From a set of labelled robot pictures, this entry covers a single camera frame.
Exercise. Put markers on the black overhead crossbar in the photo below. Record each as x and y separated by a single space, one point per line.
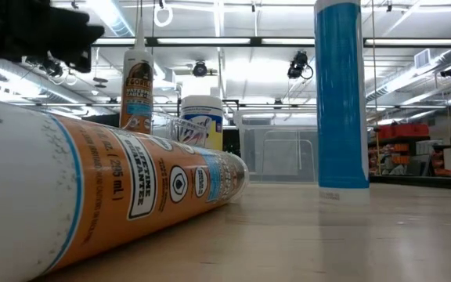
150 41

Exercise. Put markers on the orange sealant tube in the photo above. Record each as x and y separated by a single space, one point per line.
112 196
136 90

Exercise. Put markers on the black overhead camera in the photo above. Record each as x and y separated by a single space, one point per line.
298 64

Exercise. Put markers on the blue silicone tube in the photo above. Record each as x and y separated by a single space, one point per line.
341 117

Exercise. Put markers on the clear square plastic container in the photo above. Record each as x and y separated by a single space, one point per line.
272 156

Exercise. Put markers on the silver ventilation duct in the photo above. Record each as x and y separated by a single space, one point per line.
405 80
22 84

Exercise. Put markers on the black ceiling spotlight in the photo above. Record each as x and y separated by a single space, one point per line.
200 69

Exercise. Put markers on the Lysol wipes canister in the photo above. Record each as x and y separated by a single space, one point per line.
206 117

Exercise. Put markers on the shelf with red bins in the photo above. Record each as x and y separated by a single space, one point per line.
405 131

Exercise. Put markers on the black ceiling speaker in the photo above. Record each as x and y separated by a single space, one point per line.
449 71

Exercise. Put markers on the dark low bench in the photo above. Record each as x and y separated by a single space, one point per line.
425 182

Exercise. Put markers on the clear oval plastic tray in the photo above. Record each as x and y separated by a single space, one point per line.
167 125

